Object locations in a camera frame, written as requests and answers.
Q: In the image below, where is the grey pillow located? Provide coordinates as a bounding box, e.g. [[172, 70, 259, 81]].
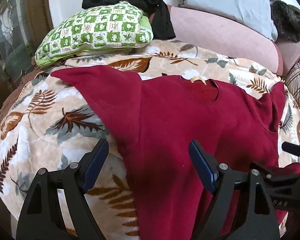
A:
[[178, 0, 279, 42]]

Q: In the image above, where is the leaf print fleece blanket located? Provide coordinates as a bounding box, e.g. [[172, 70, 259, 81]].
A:
[[0, 40, 300, 240]]

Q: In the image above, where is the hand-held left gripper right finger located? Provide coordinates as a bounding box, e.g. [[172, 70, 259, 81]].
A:
[[188, 140, 280, 240]]

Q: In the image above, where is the dark fur item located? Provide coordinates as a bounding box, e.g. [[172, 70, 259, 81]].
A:
[[271, 0, 300, 43]]

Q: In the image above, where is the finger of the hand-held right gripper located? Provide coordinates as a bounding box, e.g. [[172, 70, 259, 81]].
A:
[[250, 162, 300, 184], [282, 142, 300, 160]]

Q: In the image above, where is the black garment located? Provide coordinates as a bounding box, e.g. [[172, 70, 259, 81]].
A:
[[82, 0, 176, 40]]

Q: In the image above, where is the white headboard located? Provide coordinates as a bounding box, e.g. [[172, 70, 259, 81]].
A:
[[46, 0, 185, 34]]

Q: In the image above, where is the pink bolster cushion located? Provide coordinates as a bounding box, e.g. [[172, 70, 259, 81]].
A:
[[150, 4, 284, 77]]

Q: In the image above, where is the dark red sweater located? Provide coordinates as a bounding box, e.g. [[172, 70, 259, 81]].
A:
[[51, 65, 300, 240]]

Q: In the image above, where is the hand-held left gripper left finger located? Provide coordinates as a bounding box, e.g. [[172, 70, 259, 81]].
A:
[[16, 138, 110, 240]]

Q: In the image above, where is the green checkered pillow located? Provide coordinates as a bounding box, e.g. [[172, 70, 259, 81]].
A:
[[34, 1, 154, 68]]

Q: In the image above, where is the wooden glass-panel door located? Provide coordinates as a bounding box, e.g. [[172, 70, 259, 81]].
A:
[[0, 0, 52, 88]]

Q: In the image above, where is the brown bedspread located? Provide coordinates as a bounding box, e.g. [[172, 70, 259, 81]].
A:
[[0, 67, 50, 155]]

